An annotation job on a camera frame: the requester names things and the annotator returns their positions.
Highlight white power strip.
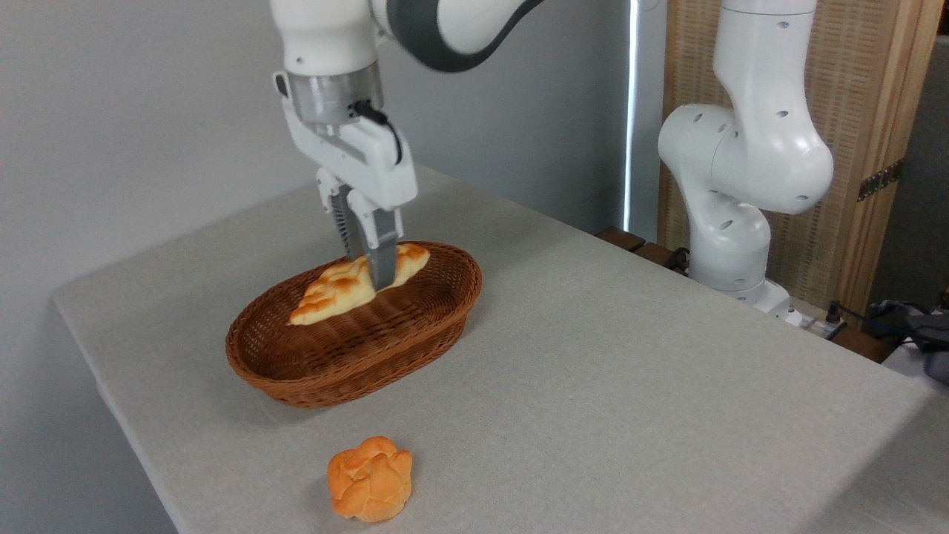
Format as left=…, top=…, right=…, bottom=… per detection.
left=784, top=308, right=847, bottom=340

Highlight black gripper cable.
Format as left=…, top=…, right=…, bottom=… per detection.
left=349, top=99, right=405, bottom=166

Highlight silver metal wrist flange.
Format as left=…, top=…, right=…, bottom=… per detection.
left=285, top=61, right=386, bottom=137

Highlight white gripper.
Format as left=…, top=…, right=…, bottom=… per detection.
left=272, top=70, right=419, bottom=291

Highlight wooden woven folding screen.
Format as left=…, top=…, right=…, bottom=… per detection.
left=658, top=0, right=947, bottom=321

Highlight dark cloth bundle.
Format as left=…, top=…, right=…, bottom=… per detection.
left=864, top=299, right=949, bottom=385

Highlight light grey tablecloth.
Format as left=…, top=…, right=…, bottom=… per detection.
left=52, top=165, right=949, bottom=534

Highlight brown wicker oval basket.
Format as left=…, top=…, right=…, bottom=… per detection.
left=225, top=241, right=483, bottom=409

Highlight long braided bread loaf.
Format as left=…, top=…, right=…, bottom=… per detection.
left=288, top=243, right=431, bottom=327

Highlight black plug with cable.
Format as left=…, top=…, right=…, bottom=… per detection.
left=825, top=300, right=902, bottom=334

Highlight dark metal screen hinge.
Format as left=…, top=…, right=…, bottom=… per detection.
left=858, top=159, right=905, bottom=202

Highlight round orange bread bun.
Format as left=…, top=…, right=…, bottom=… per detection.
left=327, top=436, right=413, bottom=524

